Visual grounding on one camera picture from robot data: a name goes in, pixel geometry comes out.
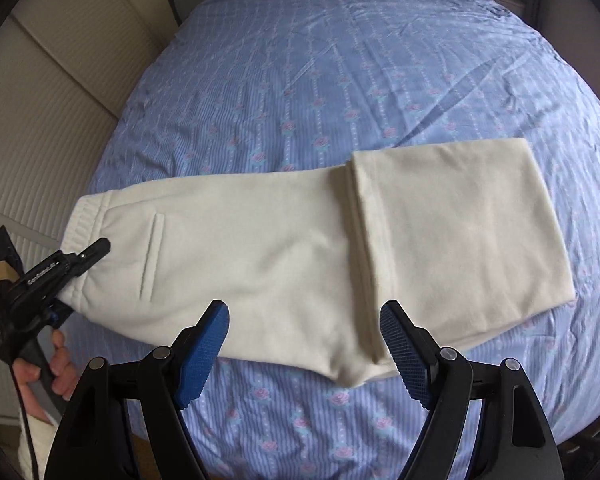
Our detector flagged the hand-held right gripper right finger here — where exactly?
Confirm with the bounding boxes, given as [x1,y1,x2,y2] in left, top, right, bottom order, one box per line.
[379,300,563,480]

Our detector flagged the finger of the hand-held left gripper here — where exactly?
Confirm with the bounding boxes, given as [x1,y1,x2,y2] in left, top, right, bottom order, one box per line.
[40,295,76,329]
[55,237,112,289]

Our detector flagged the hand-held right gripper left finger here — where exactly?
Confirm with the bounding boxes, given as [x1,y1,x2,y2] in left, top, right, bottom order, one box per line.
[45,300,231,480]

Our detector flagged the cream pants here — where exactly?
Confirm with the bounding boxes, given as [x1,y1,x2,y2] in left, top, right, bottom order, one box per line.
[60,136,577,388]

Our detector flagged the person's left forearm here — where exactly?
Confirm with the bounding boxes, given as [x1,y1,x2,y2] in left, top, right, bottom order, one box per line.
[17,405,61,480]

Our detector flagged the person's left hand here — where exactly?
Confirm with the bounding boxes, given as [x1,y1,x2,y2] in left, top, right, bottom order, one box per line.
[12,330,80,418]

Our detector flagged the blue checked duvet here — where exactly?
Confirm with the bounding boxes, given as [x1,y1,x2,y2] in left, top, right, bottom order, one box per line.
[87,0,600,480]

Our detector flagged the black cable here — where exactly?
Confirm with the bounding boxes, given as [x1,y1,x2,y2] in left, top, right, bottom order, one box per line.
[10,355,43,480]

